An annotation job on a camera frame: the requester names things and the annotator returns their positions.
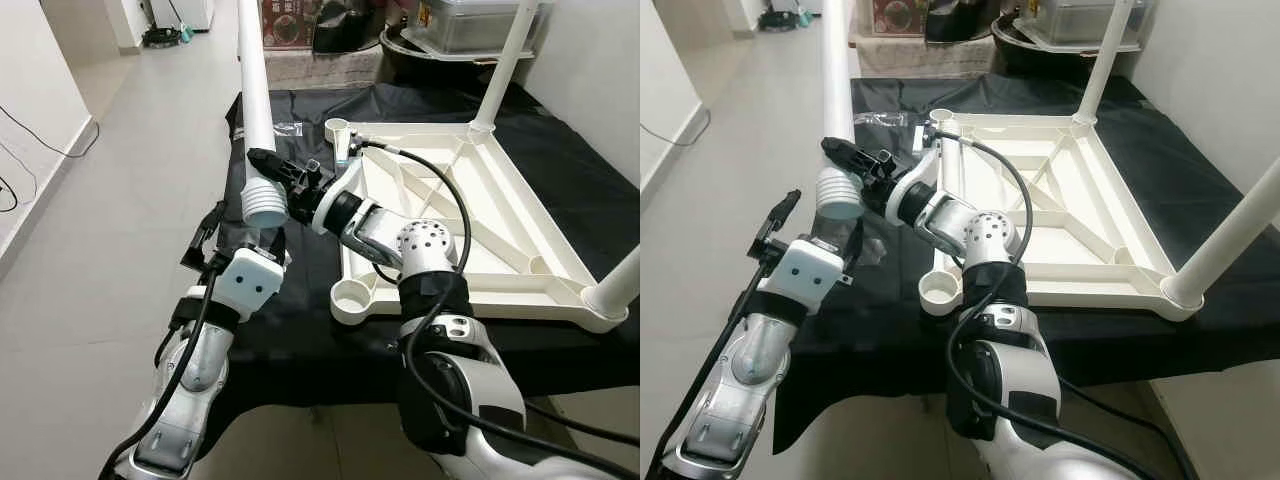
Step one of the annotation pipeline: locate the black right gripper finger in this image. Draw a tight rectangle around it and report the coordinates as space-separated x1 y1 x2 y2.
247 148 301 189
822 137 879 179

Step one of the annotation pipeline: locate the white plastic table leg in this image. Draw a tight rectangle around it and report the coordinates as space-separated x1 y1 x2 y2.
235 0 293 229
582 245 641 321
815 0 863 219
1160 185 1280 311
1072 0 1136 126
470 0 541 136

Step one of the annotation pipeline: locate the large clear tape patch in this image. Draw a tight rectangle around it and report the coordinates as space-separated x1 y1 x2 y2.
850 225 891 266

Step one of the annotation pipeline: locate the black tablecloth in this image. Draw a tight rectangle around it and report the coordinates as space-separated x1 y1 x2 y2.
772 75 1280 456
195 82 641 451

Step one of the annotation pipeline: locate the beige patterned bench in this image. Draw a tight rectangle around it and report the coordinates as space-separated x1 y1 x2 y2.
262 45 391 91
850 35 1001 79

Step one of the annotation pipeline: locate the dark floor mop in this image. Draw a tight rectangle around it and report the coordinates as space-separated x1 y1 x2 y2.
140 0 193 49
760 0 809 31

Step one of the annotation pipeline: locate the black plastic bag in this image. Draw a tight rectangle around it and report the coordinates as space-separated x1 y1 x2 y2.
312 0 391 56
925 0 996 43

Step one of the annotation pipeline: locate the black round basin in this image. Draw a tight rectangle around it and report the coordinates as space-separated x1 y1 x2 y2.
990 15 1121 76
380 25 531 86

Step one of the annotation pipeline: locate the white appliance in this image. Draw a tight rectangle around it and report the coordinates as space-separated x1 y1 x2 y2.
150 0 216 31

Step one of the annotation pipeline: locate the cream plastic table top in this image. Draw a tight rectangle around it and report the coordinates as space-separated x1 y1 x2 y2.
325 118 641 334
915 108 1201 323

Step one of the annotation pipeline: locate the clear plastic storage container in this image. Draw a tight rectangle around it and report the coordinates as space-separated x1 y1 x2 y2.
415 0 551 56
1015 0 1156 49

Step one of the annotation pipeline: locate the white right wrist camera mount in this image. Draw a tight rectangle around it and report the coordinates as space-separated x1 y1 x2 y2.
312 130 366 236
885 130 946 226

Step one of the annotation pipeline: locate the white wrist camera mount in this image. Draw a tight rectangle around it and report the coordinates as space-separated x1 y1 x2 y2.
775 238 856 316
312 130 366 236
212 248 286 323
885 130 946 226

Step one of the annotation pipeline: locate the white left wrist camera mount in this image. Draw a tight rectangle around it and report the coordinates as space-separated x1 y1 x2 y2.
775 238 856 316
212 248 286 323

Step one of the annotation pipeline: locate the thin grey wall cable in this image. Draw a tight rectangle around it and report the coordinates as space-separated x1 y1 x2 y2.
0 105 101 159
640 105 713 146

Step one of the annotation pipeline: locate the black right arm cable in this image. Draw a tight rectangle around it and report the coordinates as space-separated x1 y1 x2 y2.
355 140 641 480
935 130 1201 480

